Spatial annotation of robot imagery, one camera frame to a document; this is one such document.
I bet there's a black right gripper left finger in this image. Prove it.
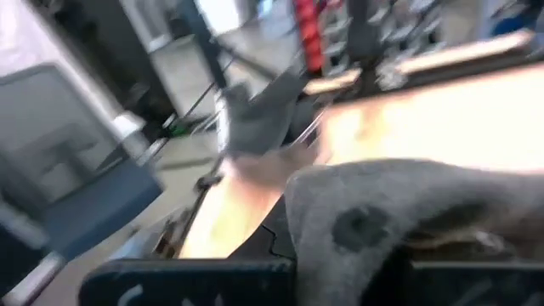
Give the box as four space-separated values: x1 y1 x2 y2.
78 195 297 306

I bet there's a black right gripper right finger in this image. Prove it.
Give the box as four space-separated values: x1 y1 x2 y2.
407 261 544 306

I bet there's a beige cap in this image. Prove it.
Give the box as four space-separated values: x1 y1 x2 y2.
283 158 544 306

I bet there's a dark grey cap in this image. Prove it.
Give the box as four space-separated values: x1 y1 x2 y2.
224 70 309 157

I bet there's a blue chair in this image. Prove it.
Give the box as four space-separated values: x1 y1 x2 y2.
40 159 165 261

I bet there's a clear plastic bin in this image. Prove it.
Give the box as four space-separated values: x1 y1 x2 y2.
214 70 328 165

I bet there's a grey cabinet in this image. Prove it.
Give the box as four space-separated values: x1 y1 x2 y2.
0 62 122 205

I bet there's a red cylinder object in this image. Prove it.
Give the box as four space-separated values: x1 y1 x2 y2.
292 0 326 73

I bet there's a black frame post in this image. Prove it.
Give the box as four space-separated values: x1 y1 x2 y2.
178 0 230 90

